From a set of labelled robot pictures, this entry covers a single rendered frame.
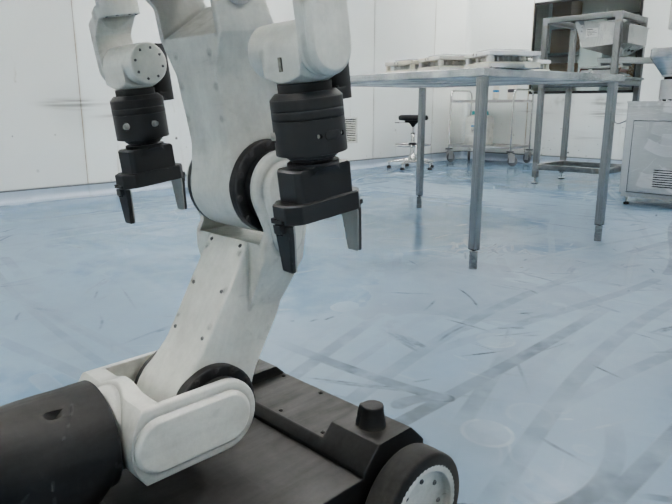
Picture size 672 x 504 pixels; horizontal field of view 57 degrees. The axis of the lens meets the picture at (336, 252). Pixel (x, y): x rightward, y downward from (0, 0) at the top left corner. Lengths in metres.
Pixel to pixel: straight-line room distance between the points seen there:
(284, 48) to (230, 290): 0.39
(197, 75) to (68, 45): 4.59
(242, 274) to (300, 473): 0.32
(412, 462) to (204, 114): 0.61
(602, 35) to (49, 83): 4.60
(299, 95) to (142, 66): 0.41
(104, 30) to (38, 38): 4.29
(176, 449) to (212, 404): 0.08
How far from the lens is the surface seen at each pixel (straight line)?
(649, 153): 5.10
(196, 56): 0.94
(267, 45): 0.76
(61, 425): 0.88
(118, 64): 1.11
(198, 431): 0.93
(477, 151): 2.81
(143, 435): 0.89
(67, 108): 5.48
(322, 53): 0.71
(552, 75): 3.15
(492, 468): 1.39
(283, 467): 1.05
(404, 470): 1.00
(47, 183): 5.43
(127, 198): 1.12
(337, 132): 0.74
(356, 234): 0.82
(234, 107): 0.92
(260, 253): 0.93
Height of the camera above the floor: 0.73
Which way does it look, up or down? 13 degrees down
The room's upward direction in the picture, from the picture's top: straight up
